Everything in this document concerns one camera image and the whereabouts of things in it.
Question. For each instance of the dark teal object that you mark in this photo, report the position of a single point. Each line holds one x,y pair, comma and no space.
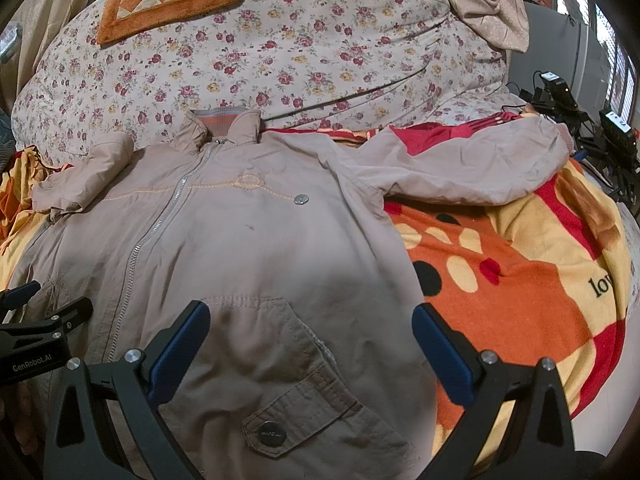
5,145

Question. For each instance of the orange yellow printed blanket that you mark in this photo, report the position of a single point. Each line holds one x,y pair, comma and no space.
500,285

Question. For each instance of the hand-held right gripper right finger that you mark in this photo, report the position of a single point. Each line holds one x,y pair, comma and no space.
442,355

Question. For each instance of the beige curtain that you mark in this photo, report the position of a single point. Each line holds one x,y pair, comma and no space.
45,15

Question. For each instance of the beige zip jacket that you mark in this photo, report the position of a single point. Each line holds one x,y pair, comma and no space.
240,240

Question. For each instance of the grey appliance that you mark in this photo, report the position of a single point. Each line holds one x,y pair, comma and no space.
565,40

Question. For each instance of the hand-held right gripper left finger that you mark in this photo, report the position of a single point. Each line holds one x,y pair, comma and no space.
180,350

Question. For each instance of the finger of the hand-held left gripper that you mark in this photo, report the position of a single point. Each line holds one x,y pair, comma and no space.
62,312
20,293

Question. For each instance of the floral quilt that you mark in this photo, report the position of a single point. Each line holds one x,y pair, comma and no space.
300,50

